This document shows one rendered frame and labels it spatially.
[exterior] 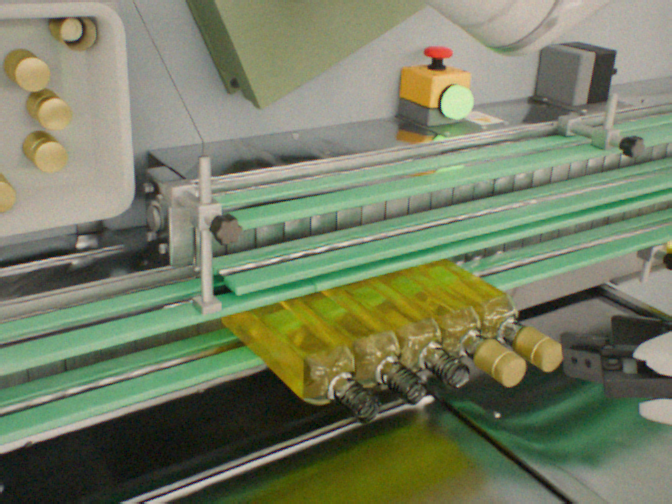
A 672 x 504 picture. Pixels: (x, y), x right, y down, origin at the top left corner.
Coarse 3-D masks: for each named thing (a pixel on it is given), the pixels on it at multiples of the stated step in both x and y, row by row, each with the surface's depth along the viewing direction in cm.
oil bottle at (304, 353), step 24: (240, 312) 92; (264, 312) 90; (288, 312) 90; (240, 336) 94; (264, 336) 88; (288, 336) 85; (312, 336) 85; (336, 336) 86; (264, 360) 90; (288, 360) 85; (312, 360) 82; (336, 360) 82; (288, 384) 86; (312, 384) 82
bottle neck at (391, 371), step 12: (384, 360) 84; (396, 360) 85; (384, 372) 84; (396, 372) 83; (408, 372) 82; (384, 384) 84; (396, 384) 82; (408, 384) 81; (420, 384) 82; (408, 396) 82; (420, 396) 82
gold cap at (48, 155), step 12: (36, 132) 88; (24, 144) 88; (36, 144) 86; (48, 144) 85; (60, 144) 86; (36, 156) 85; (48, 156) 86; (60, 156) 87; (48, 168) 86; (60, 168) 87
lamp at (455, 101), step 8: (448, 88) 111; (456, 88) 110; (464, 88) 111; (440, 96) 111; (448, 96) 110; (456, 96) 110; (464, 96) 110; (472, 96) 111; (440, 104) 111; (448, 104) 110; (456, 104) 110; (464, 104) 110; (472, 104) 112; (440, 112) 112; (448, 112) 111; (456, 112) 111; (464, 112) 111
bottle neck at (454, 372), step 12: (432, 348) 87; (420, 360) 87; (432, 360) 86; (444, 360) 85; (456, 360) 85; (432, 372) 86; (444, 372) 84; (456, 372) 84; (468, 372) 85; (456, 384) 85
